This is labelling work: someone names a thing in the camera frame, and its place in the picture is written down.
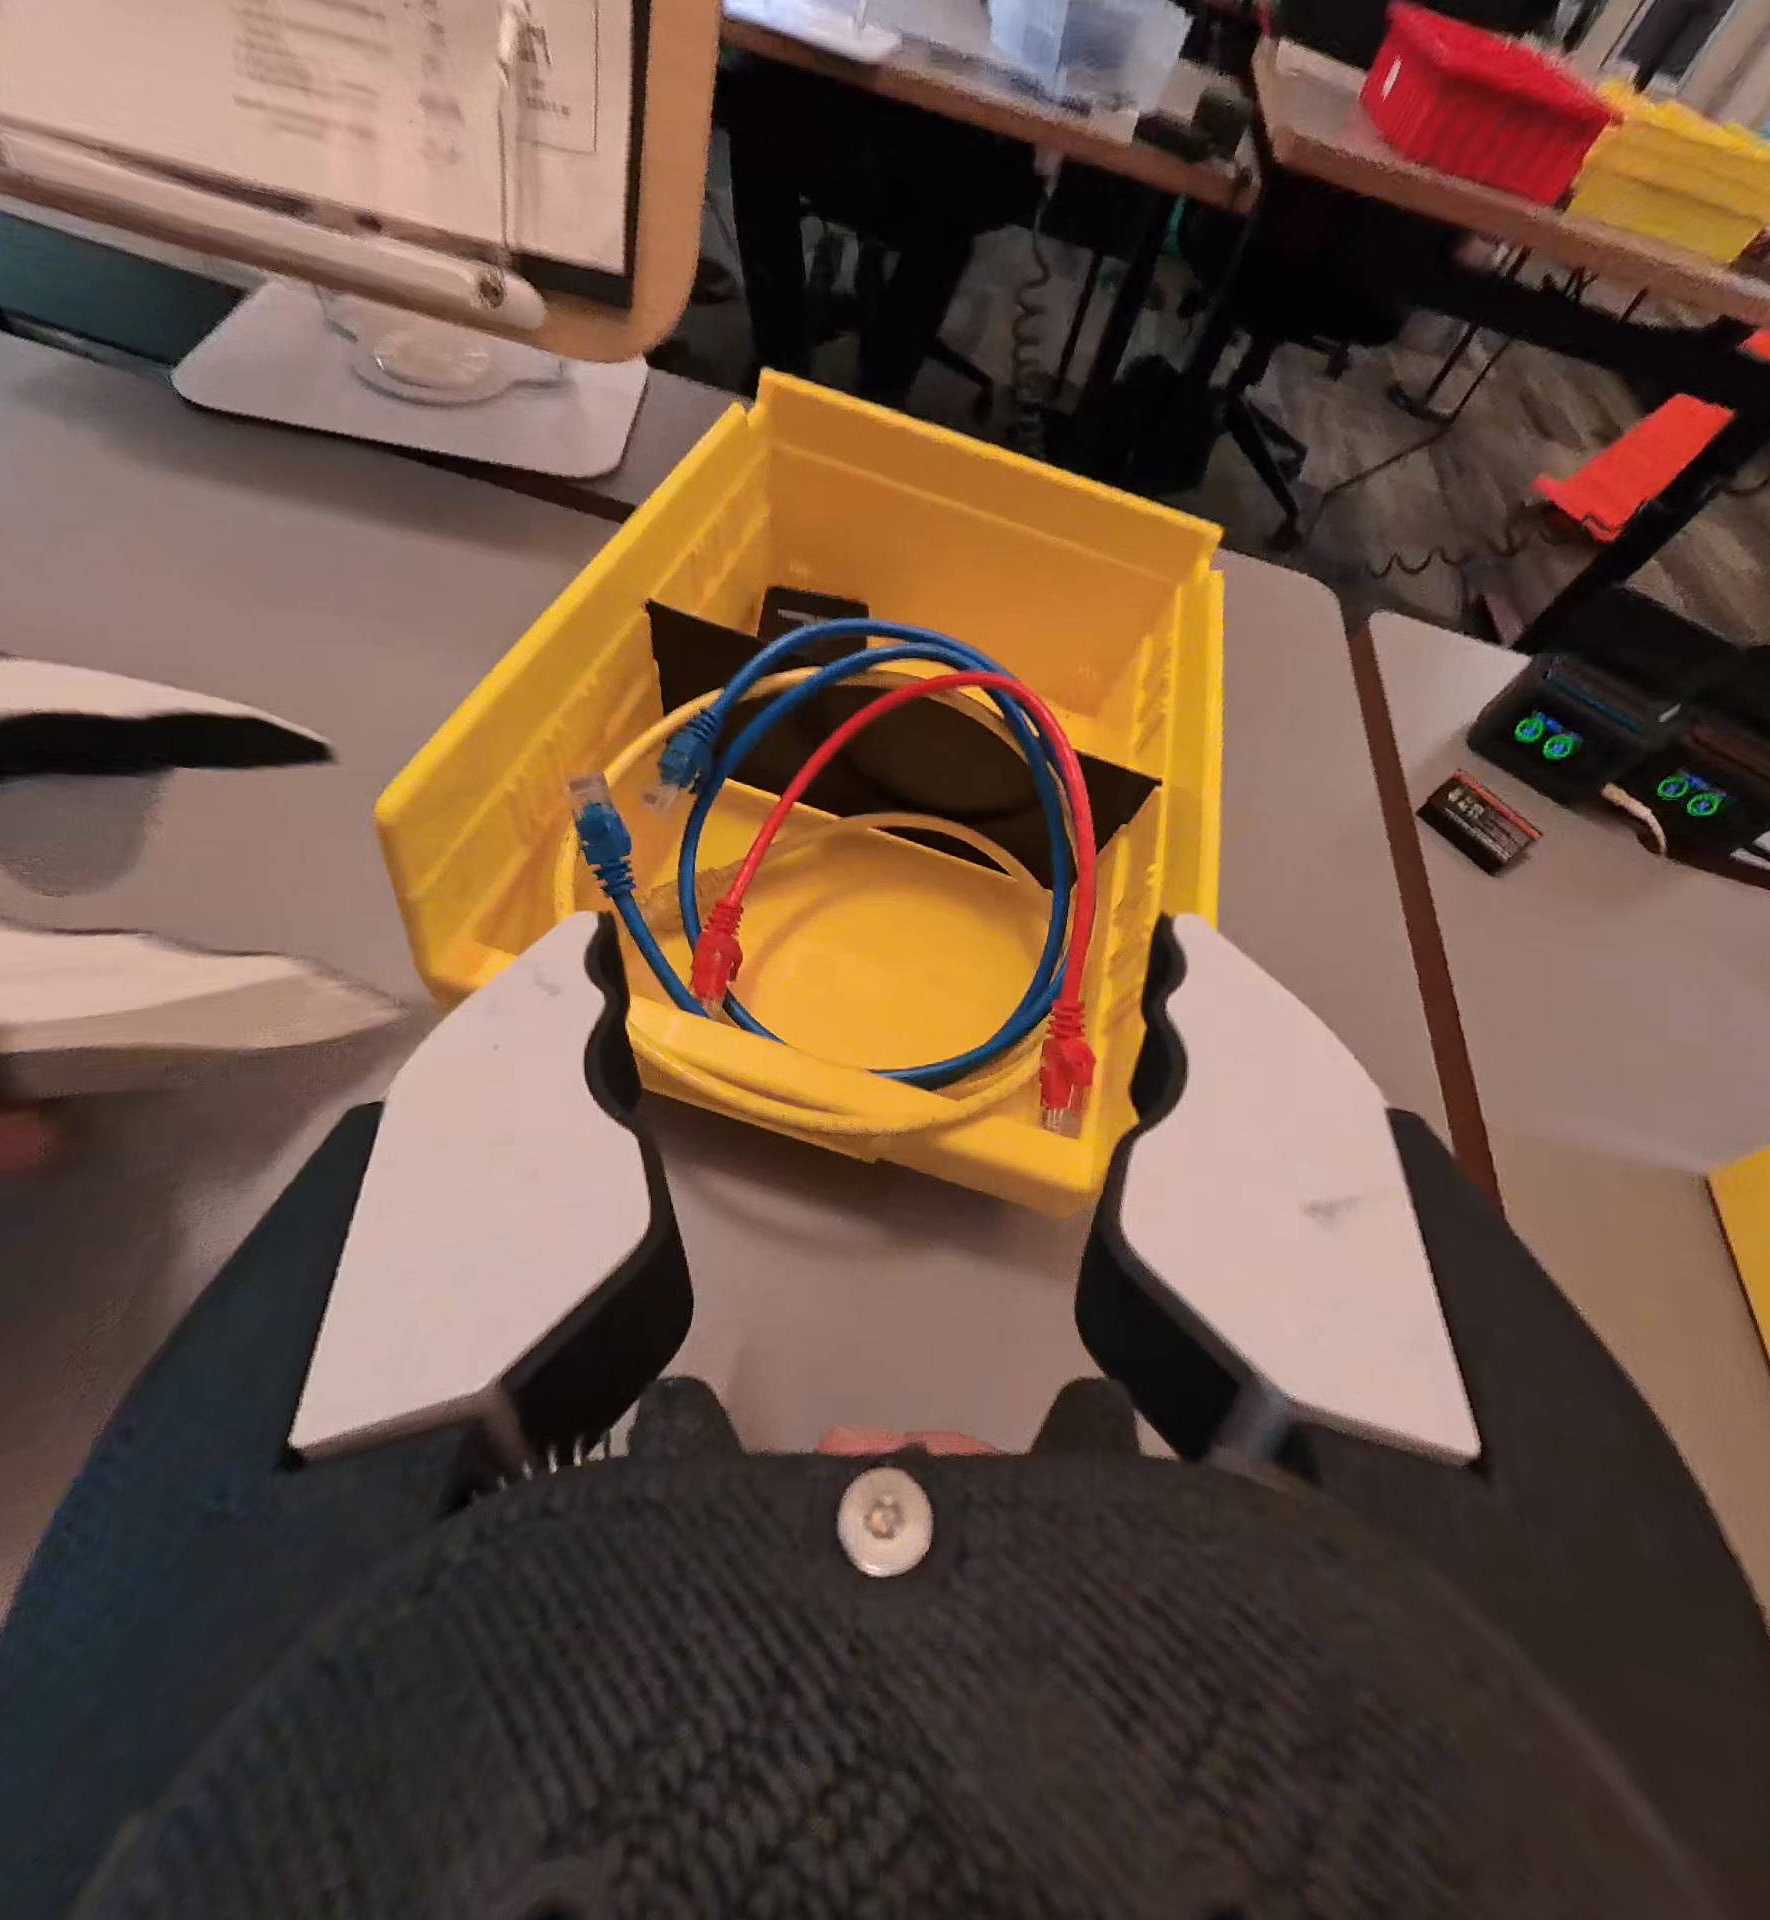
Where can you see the red storage crate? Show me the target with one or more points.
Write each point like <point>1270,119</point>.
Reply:
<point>1486,89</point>

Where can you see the black bin divider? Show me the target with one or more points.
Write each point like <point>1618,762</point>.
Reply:
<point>697,661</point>

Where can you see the instruction sheet on stand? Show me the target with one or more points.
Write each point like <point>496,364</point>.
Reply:
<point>675,179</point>

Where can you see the orange chair seat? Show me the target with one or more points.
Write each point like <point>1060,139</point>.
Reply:
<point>1637,464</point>

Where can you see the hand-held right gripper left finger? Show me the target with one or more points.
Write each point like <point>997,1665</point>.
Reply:
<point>479,1201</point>

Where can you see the adjacent grey desk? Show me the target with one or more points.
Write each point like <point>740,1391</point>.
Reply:
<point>1574,1020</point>

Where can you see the dark desk edge rail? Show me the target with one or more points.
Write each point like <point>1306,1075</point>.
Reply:
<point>77,286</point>

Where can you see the yellow storage crate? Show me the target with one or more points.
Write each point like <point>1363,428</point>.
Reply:
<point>1686,173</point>

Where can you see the yellow plastic bin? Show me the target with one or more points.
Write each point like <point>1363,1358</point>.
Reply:
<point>885,495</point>

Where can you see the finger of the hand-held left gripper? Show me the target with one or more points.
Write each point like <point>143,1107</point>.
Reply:
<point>46,697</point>
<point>104,990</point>

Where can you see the black network adapter box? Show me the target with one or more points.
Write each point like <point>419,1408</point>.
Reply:
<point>811,616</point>

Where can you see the long background table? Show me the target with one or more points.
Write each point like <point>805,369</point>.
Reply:
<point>1313,113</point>

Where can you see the black battery pack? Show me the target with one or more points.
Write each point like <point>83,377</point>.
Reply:
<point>1482,821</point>

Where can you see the black battery charger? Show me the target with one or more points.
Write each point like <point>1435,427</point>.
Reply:
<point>1569,727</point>
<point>1717,796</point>

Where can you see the printed instruction sheet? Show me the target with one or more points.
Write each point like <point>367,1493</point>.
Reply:
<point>301,89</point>

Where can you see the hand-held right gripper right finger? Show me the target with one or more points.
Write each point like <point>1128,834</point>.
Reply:
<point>1289,1201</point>

